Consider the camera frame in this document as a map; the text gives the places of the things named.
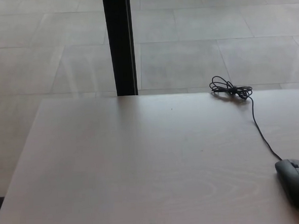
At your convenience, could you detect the black mouse cable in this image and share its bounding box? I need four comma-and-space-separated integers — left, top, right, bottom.
208, 72, 283, 165

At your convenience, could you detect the black computer mouse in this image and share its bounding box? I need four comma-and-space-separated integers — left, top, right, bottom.
274, 158, 299, 214

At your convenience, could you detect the black vertical post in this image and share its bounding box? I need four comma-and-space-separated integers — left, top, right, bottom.
101, 0, 139, 98

